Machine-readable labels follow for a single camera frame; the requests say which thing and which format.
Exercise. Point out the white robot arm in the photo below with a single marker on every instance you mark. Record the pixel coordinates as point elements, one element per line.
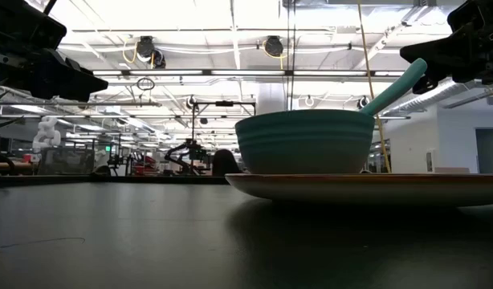
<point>46,134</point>

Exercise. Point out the black frame stand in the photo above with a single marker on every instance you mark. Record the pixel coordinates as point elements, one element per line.
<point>224,103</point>

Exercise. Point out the black mesh bin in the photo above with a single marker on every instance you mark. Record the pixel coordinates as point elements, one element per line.
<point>66,160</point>

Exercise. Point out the person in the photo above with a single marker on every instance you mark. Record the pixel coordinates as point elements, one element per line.
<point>224,162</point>

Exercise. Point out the red plate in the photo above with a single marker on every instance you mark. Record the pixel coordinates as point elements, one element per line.
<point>363,188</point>

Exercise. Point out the black background robot arm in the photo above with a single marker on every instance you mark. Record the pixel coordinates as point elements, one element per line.
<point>188,154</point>

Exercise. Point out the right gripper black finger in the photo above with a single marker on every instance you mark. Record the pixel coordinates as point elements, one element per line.
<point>435,50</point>
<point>425,84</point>

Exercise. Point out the black table frame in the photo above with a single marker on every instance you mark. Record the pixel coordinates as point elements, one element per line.
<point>70,180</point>

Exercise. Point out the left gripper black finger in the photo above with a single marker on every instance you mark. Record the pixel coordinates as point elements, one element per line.
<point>84,93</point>
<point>88,78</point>

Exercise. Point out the beige box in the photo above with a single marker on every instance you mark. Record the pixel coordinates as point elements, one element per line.
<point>451,170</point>

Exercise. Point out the red cart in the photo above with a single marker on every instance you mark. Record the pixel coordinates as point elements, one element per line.
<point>144,164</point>

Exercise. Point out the teal bowl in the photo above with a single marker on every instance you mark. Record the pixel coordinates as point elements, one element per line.
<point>306,140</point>

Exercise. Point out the wooden workbench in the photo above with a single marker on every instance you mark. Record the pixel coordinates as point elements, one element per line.
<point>13,165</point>

